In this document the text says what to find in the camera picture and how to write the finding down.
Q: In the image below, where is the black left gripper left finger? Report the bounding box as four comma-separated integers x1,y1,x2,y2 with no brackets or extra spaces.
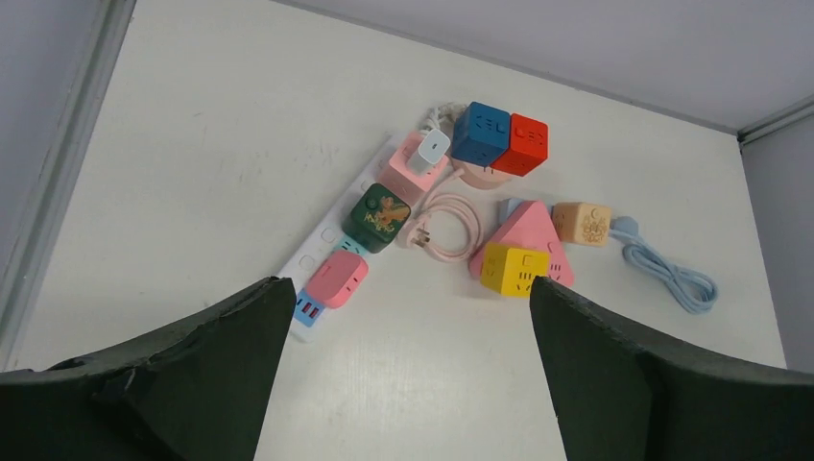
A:
1,277,296,460

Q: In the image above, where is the light blue power strip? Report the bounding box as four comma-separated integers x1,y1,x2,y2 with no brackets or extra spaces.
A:
497,198,525,224

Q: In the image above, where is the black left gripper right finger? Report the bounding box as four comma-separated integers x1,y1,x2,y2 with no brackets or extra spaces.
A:
529,278,813,460

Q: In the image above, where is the white power strip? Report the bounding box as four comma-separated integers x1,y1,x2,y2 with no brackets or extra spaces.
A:
277,131,409,343

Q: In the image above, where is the white coiled cable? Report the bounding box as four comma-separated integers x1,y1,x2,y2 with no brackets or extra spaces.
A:
420,102,468,136

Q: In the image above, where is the white USB charger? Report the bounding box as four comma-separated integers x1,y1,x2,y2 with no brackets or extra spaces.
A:
406,129,451,176

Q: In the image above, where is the pink triangular power strip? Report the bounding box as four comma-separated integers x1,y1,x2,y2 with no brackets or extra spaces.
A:
468,201,575,287

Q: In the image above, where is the tan cube socket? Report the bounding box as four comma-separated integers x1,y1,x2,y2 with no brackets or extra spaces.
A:
552,202,612,247

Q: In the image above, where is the pink plug adapter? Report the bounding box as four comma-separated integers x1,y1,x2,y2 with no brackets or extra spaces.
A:
304,250,369,309

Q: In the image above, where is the dark green cube adapter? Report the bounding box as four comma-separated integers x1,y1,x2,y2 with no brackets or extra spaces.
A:
342,182,412,254

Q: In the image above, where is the red cube socket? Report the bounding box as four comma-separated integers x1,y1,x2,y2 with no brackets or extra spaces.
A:
491,113,549,177

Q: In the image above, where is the pink round socket base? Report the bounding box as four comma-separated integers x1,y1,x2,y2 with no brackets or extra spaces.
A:
451,158,513,190

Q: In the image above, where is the yellow cube socket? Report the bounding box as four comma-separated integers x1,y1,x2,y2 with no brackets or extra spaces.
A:
479,242,550,298

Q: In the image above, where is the pink cable with plug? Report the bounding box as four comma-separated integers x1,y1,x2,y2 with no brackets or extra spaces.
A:
395,166,483,263

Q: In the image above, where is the light blue cable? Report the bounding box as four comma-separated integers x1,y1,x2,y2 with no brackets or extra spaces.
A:
609,216,719,316

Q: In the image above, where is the blue cube socket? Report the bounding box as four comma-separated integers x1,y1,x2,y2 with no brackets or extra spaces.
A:
451,101,511,167

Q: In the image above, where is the pink cube socket adapter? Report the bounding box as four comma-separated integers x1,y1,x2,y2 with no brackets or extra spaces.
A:
376,132,449,207

